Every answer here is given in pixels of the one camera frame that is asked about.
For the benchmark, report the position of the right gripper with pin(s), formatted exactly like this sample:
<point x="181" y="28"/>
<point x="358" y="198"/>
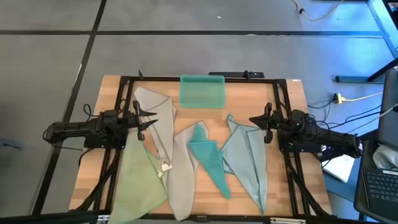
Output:
<point x="276" y="122"/>

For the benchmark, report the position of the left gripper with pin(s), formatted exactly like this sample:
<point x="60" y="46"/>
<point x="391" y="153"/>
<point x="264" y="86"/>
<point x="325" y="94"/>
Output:
<point x="133" y="122"/>

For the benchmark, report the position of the grey waffle microfiber towel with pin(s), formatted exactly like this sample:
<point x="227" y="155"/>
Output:
<point x="182" y="174"/>
<point x="161" y="124"/>

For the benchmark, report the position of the light blue microfiber towel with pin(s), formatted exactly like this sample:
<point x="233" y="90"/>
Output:
<point x="245" y="149"/>

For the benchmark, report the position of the teal microfiber towel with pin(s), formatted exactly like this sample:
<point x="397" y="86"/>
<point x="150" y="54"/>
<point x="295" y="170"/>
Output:
<point x="208" y="155"/>

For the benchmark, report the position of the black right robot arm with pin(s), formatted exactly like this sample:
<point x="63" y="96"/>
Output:
<point x="326" y="135"/>

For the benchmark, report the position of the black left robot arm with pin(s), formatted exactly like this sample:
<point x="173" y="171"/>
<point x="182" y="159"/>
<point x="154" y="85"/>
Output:
<point x="71" y="129"/>

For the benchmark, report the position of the light green microfiber towel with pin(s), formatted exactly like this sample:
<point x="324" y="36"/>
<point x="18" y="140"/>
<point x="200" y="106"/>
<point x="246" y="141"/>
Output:
<point x="136" y="180"/>

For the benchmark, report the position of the black mounting bar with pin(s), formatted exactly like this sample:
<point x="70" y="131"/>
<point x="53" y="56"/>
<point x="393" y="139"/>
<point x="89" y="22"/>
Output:
<point x="230" y="74"/>

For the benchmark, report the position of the teal mesh basket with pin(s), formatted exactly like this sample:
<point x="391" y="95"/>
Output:
<point x="202" y="93"/>

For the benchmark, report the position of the yellow power plug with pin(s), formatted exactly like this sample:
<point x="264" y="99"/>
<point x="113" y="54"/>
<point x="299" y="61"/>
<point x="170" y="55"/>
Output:
<point x="339" y="99"/>

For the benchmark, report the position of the crumpled white cloth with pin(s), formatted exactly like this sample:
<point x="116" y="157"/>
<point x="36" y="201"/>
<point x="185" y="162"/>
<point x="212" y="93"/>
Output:
<point x="385" y="157"/>

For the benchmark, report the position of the dark laptop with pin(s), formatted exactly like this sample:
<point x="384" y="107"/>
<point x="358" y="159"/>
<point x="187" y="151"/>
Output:
<point x="382" y="189"/>

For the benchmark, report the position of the black aluminium table frame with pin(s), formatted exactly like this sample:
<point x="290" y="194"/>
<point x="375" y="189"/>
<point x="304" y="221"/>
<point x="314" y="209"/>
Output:
<point x="126" y="80"/>

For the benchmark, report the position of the silver metal bracket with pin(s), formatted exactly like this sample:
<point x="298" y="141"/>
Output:
<point x="287" y="220"/>

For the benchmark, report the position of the metal desk frame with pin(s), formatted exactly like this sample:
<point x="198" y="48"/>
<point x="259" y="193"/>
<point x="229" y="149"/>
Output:
<point x="357" y="79"/>

